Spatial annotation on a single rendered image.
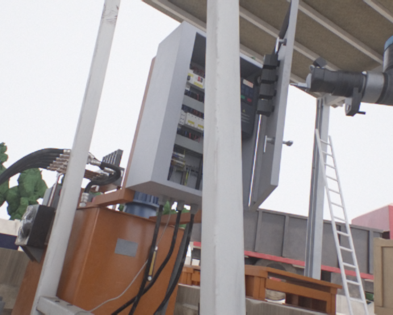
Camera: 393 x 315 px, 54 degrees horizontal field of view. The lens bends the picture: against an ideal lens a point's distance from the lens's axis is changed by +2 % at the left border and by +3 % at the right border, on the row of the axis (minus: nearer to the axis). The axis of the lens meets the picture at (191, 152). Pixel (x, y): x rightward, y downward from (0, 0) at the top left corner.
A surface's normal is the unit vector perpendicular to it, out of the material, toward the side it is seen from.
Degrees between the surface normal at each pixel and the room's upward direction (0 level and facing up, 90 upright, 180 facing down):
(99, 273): 90
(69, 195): 91
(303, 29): 172
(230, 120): 81
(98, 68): 91
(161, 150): 90
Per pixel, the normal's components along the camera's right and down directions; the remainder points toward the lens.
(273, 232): 0.00, -0.33
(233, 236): 0.55, -0.33
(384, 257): -0.90, -0.28
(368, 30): -0.10, 0.90
